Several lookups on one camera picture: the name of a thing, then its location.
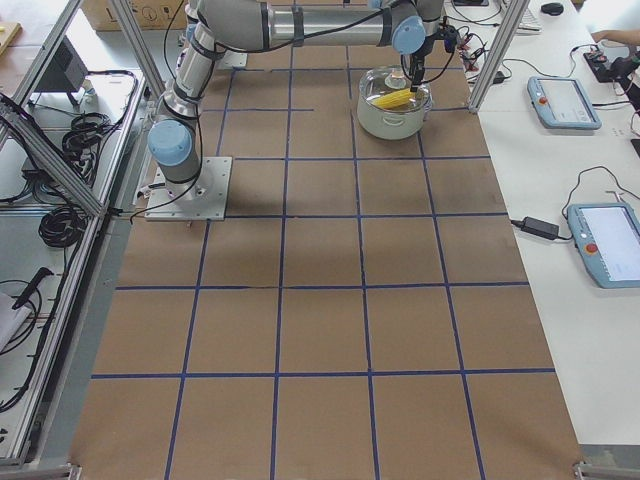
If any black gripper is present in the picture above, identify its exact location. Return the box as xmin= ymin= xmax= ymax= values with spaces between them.
xmin=409 ymin=42 xmax=434 ymax=93

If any yellow corn cob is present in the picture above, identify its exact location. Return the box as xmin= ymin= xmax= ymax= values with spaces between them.
xmin=372 ymin=88 xmax=415 ymax=110

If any glass pot lid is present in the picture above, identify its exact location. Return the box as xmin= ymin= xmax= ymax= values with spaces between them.
xmin=359 ymin=66 xmax=432 ymax=113

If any pale green cooking pot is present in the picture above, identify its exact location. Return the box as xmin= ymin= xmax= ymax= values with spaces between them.
xmin=356 ymin=94 xmax=431 ymax=140

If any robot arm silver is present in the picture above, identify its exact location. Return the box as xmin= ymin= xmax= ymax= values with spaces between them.
xmin=147 ymin=1 xmax=443 ymax=203

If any person hand at desk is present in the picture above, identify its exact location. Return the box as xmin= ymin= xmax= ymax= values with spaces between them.
xmin=591 ymin=30 xmax=639 ymax=45

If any teach pendant far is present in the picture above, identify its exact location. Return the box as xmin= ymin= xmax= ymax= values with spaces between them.
xmin=527 ymin=77 xmax=602 ymax=131

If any teach pendant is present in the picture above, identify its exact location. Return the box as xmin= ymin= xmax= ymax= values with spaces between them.
xmin=567 ymin=202 xmax=639 ymax=289
xmin=527 ymin=77 xmax=602 ymax=131

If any black computer mouse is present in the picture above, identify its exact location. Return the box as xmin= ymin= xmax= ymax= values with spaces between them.
xmin=540 ymin=2 xmax=564 ymax=16

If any black power adapter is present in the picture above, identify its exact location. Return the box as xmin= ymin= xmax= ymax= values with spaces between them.
xmin=520 ymin=216 xmax=559 ymax=240

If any brown paper table mat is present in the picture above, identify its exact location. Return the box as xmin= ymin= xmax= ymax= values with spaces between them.
xmin=71 ymin=47 xmax=580 ymax=479

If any teach pendant near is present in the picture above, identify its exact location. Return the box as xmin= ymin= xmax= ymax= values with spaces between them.
xmin=567 ymin=202 xmax=639 ymax=289

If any cardboard box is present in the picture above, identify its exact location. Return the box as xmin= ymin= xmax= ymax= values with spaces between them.
xmin=81 ymin=0 xmax=187 ymax=31

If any aluminium frame post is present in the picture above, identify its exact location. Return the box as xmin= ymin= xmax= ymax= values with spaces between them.
xmin=468 ymin=0 xmax=528 ymax=114

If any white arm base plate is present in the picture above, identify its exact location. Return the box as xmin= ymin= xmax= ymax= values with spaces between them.
xmin=144 ymin=157 xmax=232 ymax=221

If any black coiled cable bundle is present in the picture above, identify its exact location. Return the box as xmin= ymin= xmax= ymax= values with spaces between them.
xmin=38 ymin=205 xmax=87 ymax=249

